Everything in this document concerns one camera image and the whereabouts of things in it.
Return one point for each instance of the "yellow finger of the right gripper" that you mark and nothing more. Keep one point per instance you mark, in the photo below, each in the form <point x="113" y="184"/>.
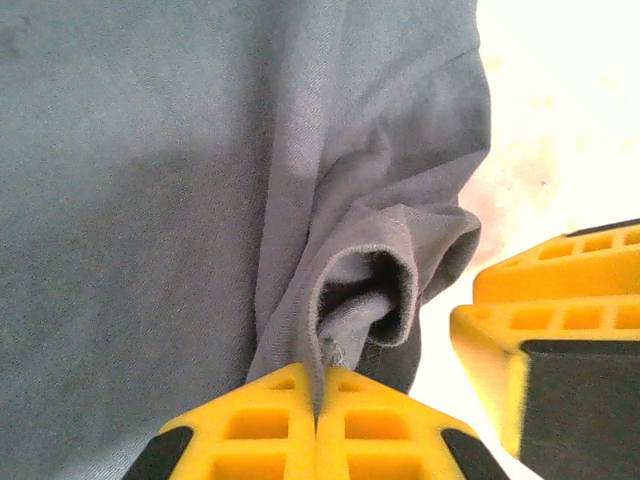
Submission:
<point x="575" y="390"/>
<point x="565" y="272"/>

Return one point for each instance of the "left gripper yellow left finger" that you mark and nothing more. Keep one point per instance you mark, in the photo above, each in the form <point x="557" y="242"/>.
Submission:
<point x="260" y="430"/>

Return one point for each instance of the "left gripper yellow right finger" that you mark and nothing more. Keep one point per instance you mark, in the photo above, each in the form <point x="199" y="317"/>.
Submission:
<point x="380" y="435"/>

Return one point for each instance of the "grey t-shirt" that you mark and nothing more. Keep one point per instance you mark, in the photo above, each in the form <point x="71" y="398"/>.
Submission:
<point x="150" y="200"/>

